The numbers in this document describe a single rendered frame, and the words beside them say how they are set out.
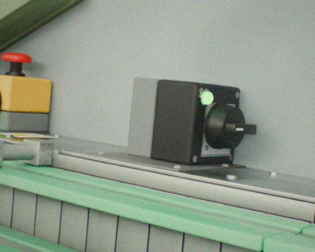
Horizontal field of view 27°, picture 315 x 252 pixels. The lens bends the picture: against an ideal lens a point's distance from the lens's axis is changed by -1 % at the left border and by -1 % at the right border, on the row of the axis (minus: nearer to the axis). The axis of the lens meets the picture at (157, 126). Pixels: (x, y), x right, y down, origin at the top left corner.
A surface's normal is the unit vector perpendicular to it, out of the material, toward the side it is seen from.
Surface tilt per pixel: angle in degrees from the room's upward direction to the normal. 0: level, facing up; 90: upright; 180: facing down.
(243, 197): 0
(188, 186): 0
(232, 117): 89
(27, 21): 90
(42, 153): 90
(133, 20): 0
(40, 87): 90
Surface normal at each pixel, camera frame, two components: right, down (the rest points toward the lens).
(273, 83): -0.62, -0.02
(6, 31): 0.23, 0.95
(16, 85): 0.77, 0.11
